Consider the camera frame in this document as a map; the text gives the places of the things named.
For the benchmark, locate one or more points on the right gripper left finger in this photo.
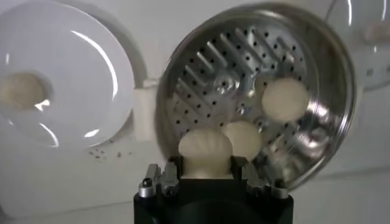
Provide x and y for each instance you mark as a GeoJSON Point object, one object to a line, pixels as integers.
{"type": "Point", "coordinates": [172, 179]}

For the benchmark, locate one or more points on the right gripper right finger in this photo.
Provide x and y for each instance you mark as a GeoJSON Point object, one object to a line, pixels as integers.
{"type": "Point", "coordinates": [254, 182]}

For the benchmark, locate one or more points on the white steamed baozi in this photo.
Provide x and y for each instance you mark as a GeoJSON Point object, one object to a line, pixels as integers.
{"type": "Point", "coordinates": [285, 99]}
{"type": "Point", "coordinates": [205, 150]}
{"type": "Point", "coordinates": [21, 91]}
{"type": "Point", "coordinates": [245, 137]}

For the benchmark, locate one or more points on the stainless steel steamer basket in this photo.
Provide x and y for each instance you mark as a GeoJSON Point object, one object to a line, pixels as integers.
{"type": "Point", "coordinates": [329, 91]}

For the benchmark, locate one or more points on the white round plate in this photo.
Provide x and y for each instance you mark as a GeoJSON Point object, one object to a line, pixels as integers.
{"type": "Point", "coordinates": [79, 91]}

